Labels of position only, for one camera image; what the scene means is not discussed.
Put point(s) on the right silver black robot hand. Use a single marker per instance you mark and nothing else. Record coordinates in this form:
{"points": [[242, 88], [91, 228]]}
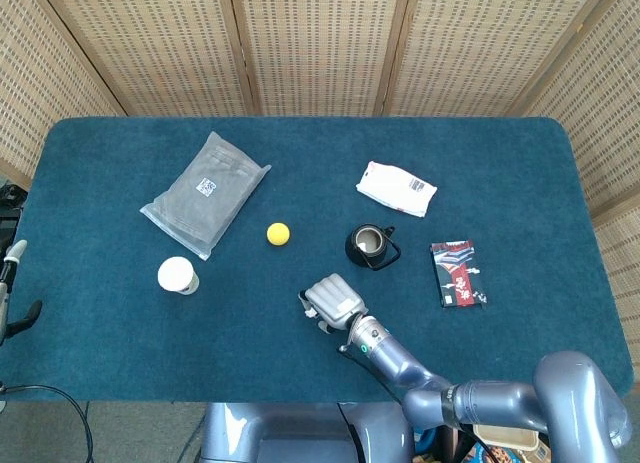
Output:
{"points": [[332, 298]]}

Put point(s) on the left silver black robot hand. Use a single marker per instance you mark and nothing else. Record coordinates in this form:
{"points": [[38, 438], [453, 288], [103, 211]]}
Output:
{"points": [[4, 303]]}

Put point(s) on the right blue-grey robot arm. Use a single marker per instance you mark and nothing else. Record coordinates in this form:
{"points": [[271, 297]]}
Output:
{"points": [[400, 368]]}

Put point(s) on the grey package in plastic bag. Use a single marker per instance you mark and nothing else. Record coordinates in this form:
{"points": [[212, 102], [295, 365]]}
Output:
{"points": [[205, 198]]}

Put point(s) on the blue bag under table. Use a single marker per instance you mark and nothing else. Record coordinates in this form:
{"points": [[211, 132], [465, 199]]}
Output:
{"points": [[425, 438]]}

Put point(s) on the yellow ball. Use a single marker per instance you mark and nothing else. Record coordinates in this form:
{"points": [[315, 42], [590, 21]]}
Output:
{"points": [[278, 234]]}

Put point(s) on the black equipment beside table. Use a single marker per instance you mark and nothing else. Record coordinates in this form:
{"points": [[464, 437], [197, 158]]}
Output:
{"points": [[10, 218]]}

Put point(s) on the white tissue pack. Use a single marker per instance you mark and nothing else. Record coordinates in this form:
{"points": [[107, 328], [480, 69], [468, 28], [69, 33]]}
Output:
{"points": [[395, 188]]}

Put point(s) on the blue-grey robot torso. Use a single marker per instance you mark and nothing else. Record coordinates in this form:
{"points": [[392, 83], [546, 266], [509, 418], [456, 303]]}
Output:
{"points": [[300, 433]]}

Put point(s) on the blue table cloth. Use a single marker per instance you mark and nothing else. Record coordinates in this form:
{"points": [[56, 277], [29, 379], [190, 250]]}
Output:
{"points": [[300, 153]]}

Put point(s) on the white floral paper cup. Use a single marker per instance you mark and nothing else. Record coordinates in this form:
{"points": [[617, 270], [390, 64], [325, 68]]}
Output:
{"points": [[175, 274]]}

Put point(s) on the beige takeaway box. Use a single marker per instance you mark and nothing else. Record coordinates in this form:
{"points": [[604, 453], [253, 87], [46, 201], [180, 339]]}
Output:
{"points": [[505, 435]]}

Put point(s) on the colourful snack box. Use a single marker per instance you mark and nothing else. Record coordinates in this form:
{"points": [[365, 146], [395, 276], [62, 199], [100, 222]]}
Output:
{"points": [[500, 455]]}

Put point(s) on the woven wooden folding screen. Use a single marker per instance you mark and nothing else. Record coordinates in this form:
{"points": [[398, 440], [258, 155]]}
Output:
{"points": [[320, 43]]}

